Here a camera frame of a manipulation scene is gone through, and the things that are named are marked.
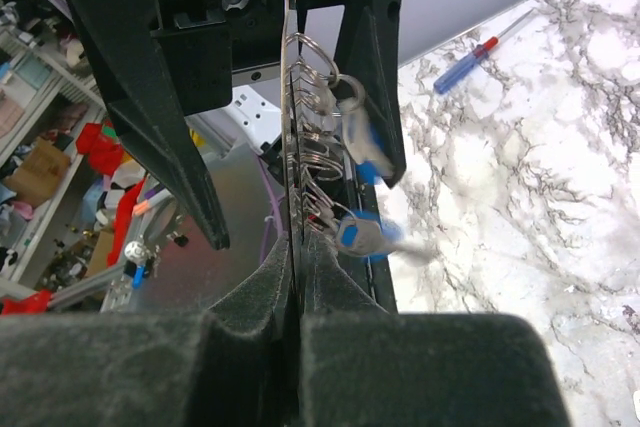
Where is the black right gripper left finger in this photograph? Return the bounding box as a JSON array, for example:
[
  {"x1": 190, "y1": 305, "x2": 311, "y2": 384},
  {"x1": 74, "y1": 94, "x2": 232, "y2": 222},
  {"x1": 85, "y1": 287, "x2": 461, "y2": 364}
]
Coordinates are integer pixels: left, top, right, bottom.
[{"x1": 1, "y1": 239, "x2": 297, "y2": 426}]

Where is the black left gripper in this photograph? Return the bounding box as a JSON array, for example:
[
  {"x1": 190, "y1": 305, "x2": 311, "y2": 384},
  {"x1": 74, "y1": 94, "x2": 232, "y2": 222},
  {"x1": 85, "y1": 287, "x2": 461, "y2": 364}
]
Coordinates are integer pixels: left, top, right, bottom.
[{"x1": 66, "y1": 0, "x2": 284, "y2": 250}]

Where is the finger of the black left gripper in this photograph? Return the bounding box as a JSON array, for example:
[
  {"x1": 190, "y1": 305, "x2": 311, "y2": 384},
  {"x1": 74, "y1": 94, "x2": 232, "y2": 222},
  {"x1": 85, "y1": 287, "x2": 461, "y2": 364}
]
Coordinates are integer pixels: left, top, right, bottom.
[{"x1": 296, "y1": 0, "x2": 406, "y2": 187}]

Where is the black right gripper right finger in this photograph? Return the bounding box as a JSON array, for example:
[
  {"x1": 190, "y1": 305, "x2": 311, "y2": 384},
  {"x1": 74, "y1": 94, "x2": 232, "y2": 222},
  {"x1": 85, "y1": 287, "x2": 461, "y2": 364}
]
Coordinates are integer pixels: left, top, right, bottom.
[{"x1": 299, "y1": 234, "x2": 570, "y2": 426}]

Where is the key with blue tag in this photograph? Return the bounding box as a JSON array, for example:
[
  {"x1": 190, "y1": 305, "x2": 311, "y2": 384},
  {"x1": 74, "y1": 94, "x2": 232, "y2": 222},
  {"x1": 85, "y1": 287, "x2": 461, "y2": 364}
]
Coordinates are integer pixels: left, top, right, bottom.
[
  {"x1": 336, "y1": 74, "x2": 395, "y2": 185},
  {"x1": 334, "y1": 211, "x2": 437, "y2": 264}
]

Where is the white storage shelf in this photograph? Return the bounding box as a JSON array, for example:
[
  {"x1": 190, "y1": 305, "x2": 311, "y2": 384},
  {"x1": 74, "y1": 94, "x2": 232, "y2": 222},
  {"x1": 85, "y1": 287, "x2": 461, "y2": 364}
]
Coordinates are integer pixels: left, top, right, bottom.
[{"x1": 1, "y1": 24, "x2": 117, "y2": 299}]

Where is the blue handled screwdriver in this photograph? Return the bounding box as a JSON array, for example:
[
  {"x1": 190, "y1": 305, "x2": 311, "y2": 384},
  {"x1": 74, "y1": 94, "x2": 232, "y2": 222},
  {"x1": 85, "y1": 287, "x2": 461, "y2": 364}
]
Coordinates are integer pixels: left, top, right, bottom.
[{"x1": 433, "y1": 9, "x2": 534, "y2": 95}]

